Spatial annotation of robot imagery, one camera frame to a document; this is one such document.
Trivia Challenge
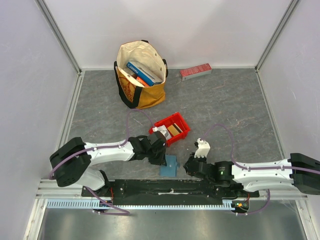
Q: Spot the blue leather card holder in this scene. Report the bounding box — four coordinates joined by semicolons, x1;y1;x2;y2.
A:
159;155;180;177

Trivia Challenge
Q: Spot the white cards stack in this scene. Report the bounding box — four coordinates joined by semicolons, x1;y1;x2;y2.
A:
157;125;172;140

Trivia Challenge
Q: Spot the red plastic bin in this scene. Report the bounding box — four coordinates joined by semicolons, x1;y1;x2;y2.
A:
148;112;191;147

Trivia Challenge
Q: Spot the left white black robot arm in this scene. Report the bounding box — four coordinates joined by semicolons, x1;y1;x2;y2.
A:
49;131;167;197

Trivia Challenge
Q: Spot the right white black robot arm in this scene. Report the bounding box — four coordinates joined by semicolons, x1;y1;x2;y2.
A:
183;153;320;197

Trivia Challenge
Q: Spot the brown striped card in bin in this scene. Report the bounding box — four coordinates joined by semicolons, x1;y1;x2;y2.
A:
167;123;183;137

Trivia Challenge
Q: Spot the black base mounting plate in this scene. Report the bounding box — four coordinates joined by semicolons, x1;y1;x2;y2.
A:
95;179;260;203

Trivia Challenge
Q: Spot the orange book in bag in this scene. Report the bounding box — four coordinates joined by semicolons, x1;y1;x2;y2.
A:
136;76;149;87

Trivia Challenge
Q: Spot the blue book in bag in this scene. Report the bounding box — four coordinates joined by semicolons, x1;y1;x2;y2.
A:
126;61;156;87

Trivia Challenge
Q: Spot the yellow canvas tote bag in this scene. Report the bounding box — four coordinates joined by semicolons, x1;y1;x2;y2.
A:
114;40;168;109

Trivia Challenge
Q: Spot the red rectangular carton box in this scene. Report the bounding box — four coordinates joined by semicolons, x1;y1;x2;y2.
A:
180;63;212;81

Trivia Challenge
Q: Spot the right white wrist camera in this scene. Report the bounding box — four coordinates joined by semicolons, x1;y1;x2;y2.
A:
194;138;211;158

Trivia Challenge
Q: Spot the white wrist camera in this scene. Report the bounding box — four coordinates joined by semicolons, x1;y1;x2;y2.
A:
194;138;211;158
152;125;172;141

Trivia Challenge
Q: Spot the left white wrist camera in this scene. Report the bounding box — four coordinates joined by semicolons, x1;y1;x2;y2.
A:
152;125;172;141

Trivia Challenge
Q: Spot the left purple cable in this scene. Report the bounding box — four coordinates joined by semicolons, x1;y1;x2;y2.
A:
48;108;157;216

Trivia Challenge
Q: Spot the grey slotted cable duct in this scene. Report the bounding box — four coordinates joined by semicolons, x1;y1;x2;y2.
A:
46;199;236;211

